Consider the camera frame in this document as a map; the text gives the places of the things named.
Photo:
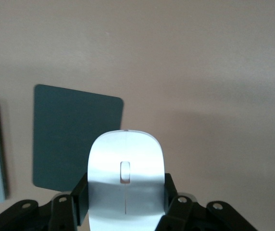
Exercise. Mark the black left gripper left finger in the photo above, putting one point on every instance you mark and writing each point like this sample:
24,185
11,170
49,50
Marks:
81,197

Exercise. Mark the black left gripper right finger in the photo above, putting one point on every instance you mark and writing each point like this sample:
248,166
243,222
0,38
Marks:
171,207

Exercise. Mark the black rectangular mouse pad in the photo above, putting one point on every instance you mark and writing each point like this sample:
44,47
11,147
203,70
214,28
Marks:
63,134

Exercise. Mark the brown table cover mat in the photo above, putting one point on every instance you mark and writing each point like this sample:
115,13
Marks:
200,72

